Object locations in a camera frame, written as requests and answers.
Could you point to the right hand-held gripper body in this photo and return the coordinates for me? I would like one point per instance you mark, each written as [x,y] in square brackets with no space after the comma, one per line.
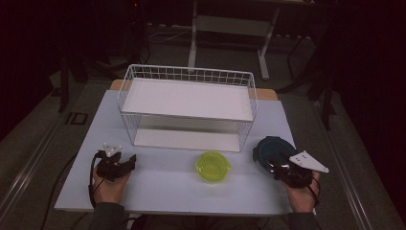
[300,172]

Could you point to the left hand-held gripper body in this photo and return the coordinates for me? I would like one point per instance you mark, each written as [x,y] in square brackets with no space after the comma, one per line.
[108,166]

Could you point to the dark blue round container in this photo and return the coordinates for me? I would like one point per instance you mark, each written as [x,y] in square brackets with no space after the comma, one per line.
[268,150]

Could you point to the person's left hand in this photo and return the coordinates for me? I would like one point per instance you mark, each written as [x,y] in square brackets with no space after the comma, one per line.
[110,190]

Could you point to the person's right hand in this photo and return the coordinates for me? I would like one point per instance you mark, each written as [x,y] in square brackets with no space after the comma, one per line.
[301,198]

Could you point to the black floor socket plate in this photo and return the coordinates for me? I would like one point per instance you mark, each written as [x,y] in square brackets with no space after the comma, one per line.
[77,118]

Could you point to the green round container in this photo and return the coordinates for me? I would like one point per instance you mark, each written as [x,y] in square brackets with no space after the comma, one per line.
[213,166]

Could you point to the black metal stand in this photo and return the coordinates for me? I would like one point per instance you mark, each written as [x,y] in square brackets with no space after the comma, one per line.
[63,86]
[325,105]

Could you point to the white metal desk frame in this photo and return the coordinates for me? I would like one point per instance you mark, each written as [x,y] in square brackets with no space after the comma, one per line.
[230,25]

